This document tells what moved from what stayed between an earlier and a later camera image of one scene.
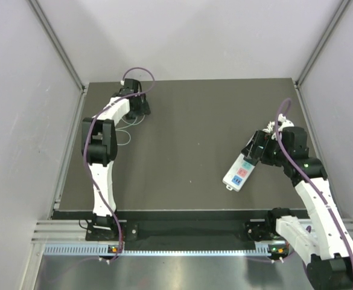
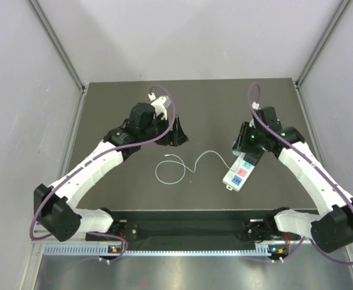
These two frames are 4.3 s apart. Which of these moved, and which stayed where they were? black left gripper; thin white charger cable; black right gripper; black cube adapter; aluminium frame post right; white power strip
Moved: black left gripper; thin white charger cable; black right gripper
Stayed: aluminium frame post right; white power strip; black cube adapter
